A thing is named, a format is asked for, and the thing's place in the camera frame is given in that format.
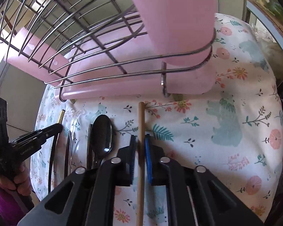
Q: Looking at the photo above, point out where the black spoon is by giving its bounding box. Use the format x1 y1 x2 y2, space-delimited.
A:
86 115 114 169

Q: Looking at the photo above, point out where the dark brown chopstick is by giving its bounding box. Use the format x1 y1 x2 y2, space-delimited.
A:
48 134 59 193

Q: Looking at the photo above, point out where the person's left hand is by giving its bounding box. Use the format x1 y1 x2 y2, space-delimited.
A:
0 162 32 196

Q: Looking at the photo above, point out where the dark chopstick on cloth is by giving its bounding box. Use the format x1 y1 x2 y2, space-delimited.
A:
58 110 65 124

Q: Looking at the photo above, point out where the pink plastic drip tray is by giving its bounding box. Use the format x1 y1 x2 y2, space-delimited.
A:
54 24 215 101

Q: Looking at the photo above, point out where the floral bear tablecloth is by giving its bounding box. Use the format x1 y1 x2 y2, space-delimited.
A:
31 13 283 220

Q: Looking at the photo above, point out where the pink plastic cup far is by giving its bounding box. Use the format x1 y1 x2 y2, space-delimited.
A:
4 27 69 86

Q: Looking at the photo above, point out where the pink plastic cup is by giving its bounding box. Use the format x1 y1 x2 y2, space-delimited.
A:
132 0 217 67
4 27 69 86

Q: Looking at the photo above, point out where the pink plastic cup near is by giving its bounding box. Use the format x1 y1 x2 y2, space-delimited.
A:
132 0 217 67

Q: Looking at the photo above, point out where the metal shelf rack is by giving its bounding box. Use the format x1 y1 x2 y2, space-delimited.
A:
240 0 283 59

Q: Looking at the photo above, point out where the chrome wire utensil rack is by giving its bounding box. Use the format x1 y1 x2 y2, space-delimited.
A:
0 0 217 103

